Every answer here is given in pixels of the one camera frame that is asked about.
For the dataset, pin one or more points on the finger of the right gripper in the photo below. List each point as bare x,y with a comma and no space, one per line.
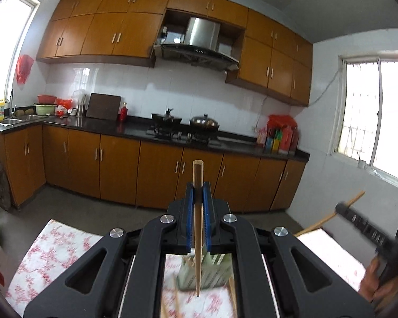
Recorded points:
362,224

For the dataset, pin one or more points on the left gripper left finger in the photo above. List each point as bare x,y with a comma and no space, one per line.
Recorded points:
180,237

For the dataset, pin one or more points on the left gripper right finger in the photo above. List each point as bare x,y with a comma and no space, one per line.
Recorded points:
215,237

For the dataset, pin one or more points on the black kitchen countertop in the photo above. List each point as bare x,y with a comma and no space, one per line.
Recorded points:
142,129

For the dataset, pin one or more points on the person right hand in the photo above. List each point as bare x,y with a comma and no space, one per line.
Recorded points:
370,287

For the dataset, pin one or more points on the green perforated utensil holder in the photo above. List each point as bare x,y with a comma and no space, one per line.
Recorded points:
216,270

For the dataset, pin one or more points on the gas stove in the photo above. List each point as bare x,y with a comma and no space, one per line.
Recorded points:
180,137

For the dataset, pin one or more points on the lidded pan on stove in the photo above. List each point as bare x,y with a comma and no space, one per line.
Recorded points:
204,124

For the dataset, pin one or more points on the black wok on stove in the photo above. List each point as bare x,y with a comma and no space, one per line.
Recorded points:
167,120

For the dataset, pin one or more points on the right window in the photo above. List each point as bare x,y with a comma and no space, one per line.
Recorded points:
367,126

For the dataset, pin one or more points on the window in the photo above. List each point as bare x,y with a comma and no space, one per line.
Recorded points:
15,19
367,126

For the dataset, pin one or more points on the red bag condiment cluster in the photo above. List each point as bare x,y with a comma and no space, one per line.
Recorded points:
279,136

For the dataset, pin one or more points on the red bottle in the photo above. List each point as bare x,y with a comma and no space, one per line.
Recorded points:
123,113

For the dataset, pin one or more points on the dark wooden cutting board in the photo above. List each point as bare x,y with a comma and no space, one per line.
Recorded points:
103,106

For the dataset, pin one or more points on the floral white tablecloth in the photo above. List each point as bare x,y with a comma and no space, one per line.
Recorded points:
58,246

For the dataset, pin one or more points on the steel range hood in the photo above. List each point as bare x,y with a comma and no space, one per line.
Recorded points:
199,42

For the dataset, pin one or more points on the lower wooden cabinets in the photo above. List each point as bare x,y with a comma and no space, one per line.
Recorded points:
140,173

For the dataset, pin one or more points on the wooden cabinets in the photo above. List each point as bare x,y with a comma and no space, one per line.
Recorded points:
255,51
140,173

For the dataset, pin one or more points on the red basin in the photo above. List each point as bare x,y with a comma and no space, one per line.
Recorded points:
46,99

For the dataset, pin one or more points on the upper wooden cabinets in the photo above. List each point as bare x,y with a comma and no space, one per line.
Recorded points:
255,51

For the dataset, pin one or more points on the red hanging plastic bag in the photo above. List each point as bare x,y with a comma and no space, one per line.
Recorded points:
23,68

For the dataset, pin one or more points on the left window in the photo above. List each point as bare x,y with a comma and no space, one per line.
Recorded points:
15,19

